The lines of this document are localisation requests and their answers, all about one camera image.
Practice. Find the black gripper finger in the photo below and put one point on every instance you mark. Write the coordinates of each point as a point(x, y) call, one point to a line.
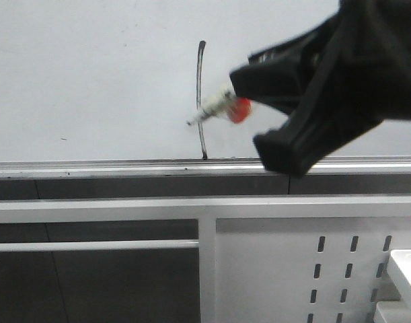
point(309, 135)

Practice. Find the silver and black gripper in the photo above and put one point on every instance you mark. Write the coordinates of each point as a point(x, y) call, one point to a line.
point(374, 62)

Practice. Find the white marker with red magnet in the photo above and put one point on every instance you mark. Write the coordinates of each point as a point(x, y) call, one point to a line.
point(223, 104)

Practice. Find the white metal whiteboard stand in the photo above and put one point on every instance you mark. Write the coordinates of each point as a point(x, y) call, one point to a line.
point(255, 259)

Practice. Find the white whiteboard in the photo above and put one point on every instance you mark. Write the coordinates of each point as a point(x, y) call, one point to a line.
point(116, 80)

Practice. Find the white plastic marker tray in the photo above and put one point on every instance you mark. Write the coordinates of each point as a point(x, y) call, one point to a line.
point(399, 271)

